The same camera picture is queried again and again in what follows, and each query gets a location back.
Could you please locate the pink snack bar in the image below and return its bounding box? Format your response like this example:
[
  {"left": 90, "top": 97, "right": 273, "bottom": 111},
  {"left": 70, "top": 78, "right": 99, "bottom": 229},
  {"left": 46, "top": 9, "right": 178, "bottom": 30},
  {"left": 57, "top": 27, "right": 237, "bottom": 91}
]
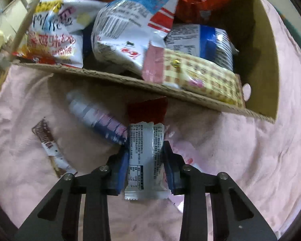
[{"left": 164, "top": 125, "right": 204, "bottom": 213}]

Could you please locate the yellow checkered cracker pack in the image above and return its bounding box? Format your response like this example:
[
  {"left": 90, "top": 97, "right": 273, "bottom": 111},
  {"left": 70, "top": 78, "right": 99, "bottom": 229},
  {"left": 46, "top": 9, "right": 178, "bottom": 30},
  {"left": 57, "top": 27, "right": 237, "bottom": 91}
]
[{"left": 142, "top": 45, "right": 245, "bottom": 108}]

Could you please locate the blue pink snack packet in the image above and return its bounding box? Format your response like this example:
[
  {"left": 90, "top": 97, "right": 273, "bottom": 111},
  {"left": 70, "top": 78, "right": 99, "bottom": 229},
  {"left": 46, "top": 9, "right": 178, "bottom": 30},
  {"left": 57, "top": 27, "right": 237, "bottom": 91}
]
[{"left": 66, "top": 90, "right": 128, "bottom": 145}]

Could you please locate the white yellow PanPan chip bag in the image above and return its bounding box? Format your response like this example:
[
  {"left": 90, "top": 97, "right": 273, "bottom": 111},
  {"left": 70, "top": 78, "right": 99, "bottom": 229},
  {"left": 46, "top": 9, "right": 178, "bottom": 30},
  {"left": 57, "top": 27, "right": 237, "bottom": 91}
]
[{"left": 13, "top": 0, "right": 106, "bottom": 68}]

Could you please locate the red snack bag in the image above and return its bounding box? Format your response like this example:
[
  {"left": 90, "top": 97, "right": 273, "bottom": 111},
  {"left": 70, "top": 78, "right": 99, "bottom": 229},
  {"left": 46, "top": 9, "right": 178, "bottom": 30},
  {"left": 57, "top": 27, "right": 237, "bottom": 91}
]
[{"left": 175, "top": 0, "right": 230, "bottom": 25}]

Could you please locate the brown small snack packet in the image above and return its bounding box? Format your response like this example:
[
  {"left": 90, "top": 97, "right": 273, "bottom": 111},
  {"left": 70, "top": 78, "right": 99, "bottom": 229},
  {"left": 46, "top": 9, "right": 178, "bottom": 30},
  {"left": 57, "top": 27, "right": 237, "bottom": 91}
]
[{"left": 32, "top": 118, "right": 77, "bottom": 178}]

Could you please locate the pink bed duvet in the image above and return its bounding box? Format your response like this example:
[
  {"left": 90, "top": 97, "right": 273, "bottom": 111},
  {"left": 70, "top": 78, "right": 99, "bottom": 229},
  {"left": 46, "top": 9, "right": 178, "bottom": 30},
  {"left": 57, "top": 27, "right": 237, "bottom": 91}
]
[{"left": 0, "top": 0, "right": 301, "bottom": 241}]

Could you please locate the grey blue snack bag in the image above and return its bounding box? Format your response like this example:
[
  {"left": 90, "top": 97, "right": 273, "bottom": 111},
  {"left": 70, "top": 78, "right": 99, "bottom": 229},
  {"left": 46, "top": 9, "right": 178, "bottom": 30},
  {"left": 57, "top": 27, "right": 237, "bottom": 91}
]
[{"left": 165, "top": 24, "right": 238, "bottom": 71}]

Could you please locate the open cardboard box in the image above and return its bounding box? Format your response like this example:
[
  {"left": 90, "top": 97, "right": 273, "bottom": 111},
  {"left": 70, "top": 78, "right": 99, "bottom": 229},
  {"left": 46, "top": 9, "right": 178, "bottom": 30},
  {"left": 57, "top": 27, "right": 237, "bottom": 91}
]
[{"left": 15, "top": 0, "right": 280, "bottom": 124}]

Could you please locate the light blue white snack bag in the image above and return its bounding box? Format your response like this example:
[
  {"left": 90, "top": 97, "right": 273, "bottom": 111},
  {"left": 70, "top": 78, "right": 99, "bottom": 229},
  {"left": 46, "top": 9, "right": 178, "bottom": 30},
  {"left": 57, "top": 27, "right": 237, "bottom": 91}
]
[{"left": 91, "top": 0, "right": 179, "bottom": 76}]

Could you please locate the white snack bar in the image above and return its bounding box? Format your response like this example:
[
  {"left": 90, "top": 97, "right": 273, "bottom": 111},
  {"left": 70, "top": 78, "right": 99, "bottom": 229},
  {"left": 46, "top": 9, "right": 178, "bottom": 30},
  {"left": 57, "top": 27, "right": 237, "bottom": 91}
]
[{"left": 124, "top": 122, "right": 170, "bottom": 200}]

